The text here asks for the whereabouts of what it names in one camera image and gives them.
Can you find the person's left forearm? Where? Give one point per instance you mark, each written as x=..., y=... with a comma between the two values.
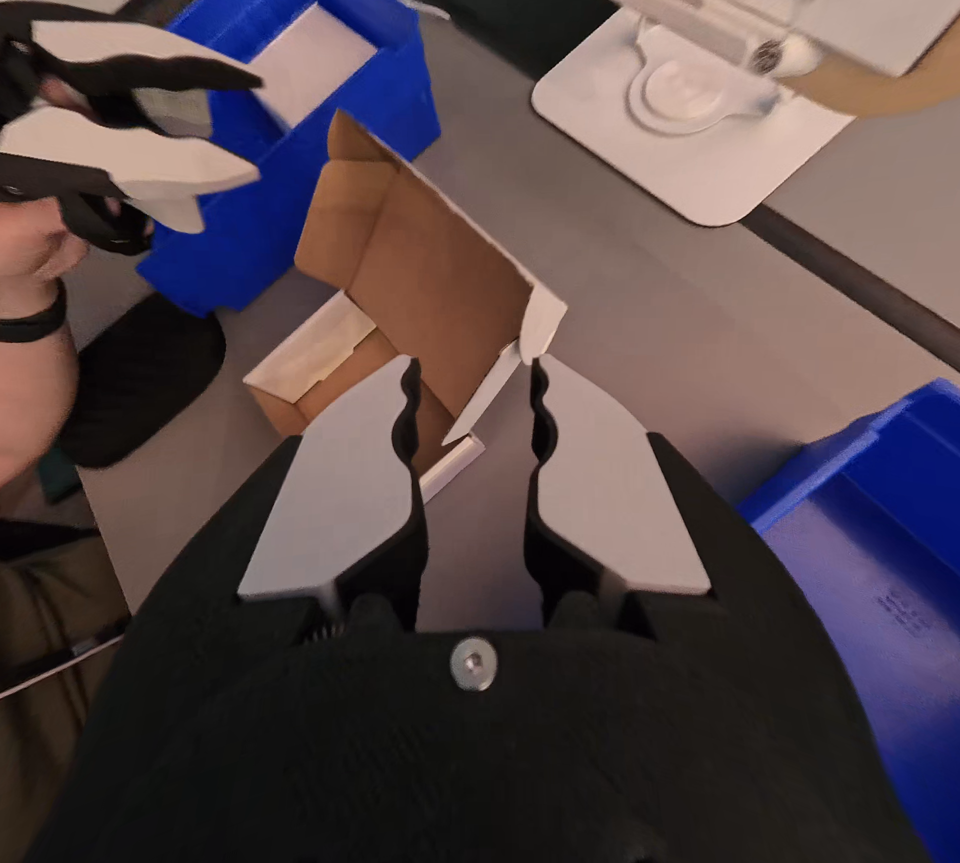
x=30, y=398

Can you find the black wristband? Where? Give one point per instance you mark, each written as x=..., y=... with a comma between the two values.
x=30, y=330

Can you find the person's left hand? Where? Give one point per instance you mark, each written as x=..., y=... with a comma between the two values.
x=30, y=240

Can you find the wooden document stand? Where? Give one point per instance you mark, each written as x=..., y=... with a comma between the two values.
x=690, y=158

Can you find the blue plastic bin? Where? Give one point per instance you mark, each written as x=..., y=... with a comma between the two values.
x=900, y=540
x=247, y=240

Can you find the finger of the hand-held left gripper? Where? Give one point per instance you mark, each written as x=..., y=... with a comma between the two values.
x=150, y=45
x=150, y=154

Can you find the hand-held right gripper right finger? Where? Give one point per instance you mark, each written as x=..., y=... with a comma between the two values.
x=615, y=503

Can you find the white cardboard mailer box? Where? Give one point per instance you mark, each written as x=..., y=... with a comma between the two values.
x=420, y=278
x=315, y=64

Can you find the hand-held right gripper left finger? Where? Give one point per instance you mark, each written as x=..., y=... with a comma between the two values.
x=337, y=503

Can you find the black wrist rest pad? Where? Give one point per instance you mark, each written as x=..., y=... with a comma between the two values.
x=150, y=383

